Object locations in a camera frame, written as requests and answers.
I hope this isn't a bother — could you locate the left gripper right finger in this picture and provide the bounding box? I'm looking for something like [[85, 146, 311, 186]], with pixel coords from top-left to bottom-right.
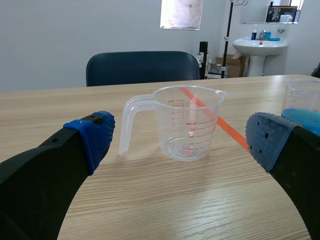
[[245, 112, 320, 240]]

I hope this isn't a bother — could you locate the paper sheet on wall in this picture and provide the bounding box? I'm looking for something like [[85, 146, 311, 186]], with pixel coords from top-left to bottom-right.
[[159, 0, 204, 31]]

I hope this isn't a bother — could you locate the thin black tripod pole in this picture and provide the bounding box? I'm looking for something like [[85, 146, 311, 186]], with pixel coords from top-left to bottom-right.
[[221, 0, 235, 79]]

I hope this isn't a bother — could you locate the empty clear plastic beaker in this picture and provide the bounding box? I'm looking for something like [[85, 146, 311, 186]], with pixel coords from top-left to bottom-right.
[[119, 84, 228, 162]]

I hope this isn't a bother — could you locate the brown cardboard box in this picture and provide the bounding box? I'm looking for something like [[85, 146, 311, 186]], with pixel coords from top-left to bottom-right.
[[215, 55, 247, 78]]

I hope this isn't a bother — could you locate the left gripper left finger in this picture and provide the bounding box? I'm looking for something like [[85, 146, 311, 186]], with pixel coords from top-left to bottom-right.
[[0, 110, 117, 240]]

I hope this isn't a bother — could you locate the thick black post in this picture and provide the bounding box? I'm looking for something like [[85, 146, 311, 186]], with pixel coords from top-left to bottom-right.
[[199, 41, 209, 80]]

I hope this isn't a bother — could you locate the wall mirror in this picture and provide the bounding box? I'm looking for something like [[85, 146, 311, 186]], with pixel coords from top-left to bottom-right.
[[240, 0, 299, 25]]

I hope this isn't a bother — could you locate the clear beaker with blue liquid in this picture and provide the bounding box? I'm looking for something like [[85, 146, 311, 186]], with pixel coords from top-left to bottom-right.
[[280, 79, 320, 138]]

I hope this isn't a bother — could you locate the dark blue chair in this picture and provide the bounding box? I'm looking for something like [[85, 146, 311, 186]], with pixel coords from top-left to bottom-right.
[[85, 51, 202, 87]]

